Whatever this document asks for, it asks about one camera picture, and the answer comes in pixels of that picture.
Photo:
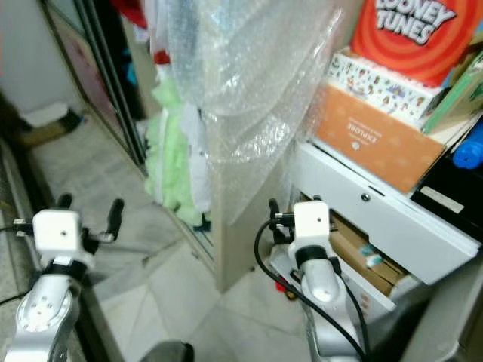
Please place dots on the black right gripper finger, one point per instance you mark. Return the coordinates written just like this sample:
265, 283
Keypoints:
275, 211

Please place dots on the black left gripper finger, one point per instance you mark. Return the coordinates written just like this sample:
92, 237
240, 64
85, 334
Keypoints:
65, 202
115, 217

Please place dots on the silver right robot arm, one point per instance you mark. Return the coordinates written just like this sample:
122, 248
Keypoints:
324, 302

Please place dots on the wooden wardrobe side panel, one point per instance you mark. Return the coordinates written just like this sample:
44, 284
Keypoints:
256, 234

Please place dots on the red toy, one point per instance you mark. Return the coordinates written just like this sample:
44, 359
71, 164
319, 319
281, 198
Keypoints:
283, 286

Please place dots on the cardboard box with white lid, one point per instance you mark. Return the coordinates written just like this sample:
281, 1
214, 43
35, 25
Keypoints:
49, 124

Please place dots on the light green ruffled dress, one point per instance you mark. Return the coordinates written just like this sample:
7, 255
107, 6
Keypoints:
170, 151

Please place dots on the brown cardboard box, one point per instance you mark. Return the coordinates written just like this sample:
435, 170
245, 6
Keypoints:
370, 260

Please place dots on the white hanging garment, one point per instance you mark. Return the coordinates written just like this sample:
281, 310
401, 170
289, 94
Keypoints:
196, 158

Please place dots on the white cabinet drawer front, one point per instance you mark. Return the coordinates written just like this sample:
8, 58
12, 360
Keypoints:
385, 219

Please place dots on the orange cardboard box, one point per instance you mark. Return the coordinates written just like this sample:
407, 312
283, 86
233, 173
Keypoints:
370, 139

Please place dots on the clear bubble wrap sheet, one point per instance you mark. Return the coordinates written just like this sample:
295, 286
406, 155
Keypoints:
256, 83

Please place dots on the grey robot left knee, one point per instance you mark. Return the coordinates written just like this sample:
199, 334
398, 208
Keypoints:
166, 352

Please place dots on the sliding wardrobe door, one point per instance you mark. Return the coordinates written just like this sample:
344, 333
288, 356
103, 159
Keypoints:
87, 68

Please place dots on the white patterned box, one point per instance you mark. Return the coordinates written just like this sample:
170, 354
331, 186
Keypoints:
377, 87

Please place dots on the black box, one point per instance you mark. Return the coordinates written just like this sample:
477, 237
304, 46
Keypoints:
453, 204

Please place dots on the blue bottle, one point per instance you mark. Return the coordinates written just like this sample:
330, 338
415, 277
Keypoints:
469, 154

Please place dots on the green book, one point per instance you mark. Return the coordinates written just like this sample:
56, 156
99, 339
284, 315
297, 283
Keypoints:
456, 94

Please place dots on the red Looney Tunes box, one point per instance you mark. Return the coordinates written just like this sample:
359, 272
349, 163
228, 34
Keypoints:
415, 38

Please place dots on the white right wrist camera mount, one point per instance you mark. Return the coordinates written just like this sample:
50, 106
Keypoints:
311, 225

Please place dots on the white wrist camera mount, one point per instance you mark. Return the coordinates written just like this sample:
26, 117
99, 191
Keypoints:
56, 234
311, 225

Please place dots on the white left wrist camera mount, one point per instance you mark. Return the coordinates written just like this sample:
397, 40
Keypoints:
56, 234

